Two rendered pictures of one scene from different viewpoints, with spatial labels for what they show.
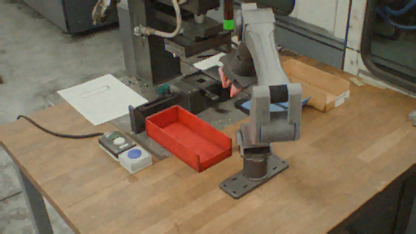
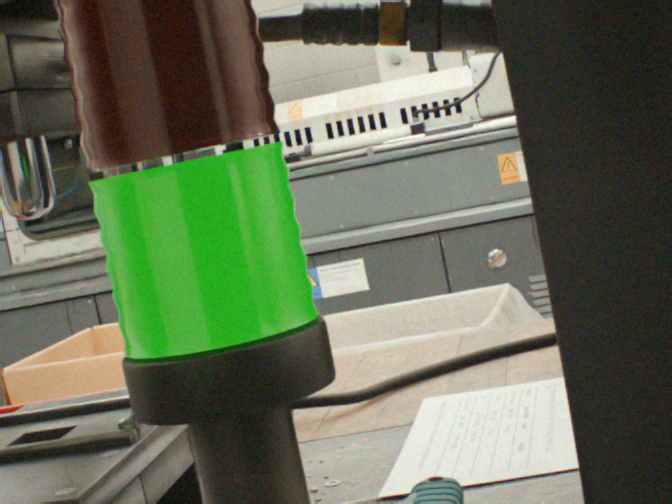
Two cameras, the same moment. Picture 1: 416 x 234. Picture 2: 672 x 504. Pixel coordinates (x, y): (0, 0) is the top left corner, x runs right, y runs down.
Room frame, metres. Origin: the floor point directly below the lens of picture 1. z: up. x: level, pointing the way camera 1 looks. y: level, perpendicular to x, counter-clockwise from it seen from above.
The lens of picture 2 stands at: (1.87, -0.23, 1.08)
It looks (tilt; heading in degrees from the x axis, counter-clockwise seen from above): 5 degrees down; 139
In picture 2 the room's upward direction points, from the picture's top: 11 degrees counter-clockwise
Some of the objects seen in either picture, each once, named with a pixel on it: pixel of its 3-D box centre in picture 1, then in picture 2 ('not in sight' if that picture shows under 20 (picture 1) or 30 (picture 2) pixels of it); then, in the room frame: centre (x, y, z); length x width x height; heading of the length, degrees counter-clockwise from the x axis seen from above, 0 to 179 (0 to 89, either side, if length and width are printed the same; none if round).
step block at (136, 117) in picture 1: (140, 116); not in sight; (1.23, 0.21, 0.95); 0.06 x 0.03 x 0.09; 129
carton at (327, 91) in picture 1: (307, 84); not in sight; (1.42, -0.33, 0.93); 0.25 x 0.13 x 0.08; 39
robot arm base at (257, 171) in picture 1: (255, 164); not in sight; (0.98, -0.11, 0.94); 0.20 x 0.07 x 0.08; 129
